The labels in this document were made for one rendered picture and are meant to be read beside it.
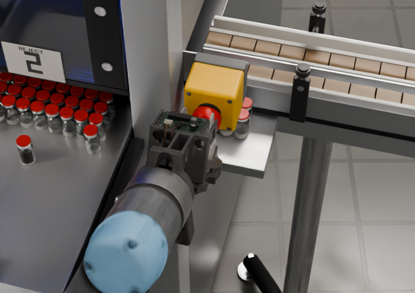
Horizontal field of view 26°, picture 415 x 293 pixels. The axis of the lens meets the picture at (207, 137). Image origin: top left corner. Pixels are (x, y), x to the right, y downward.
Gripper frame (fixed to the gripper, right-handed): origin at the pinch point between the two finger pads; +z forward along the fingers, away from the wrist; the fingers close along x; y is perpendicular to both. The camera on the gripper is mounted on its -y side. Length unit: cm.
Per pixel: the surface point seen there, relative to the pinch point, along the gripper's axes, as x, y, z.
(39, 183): 22.3, -12.3, 0.1
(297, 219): -12.6, -30.8, 36.5
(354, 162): -21, -56, 114
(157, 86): 7.2, 4.5, 3.6
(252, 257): -2, -66, 75
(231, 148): -2.5, -6.9, 12.1
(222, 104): -1.9, 3.8, 3.2
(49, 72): 22.8, 3.2, 4.0
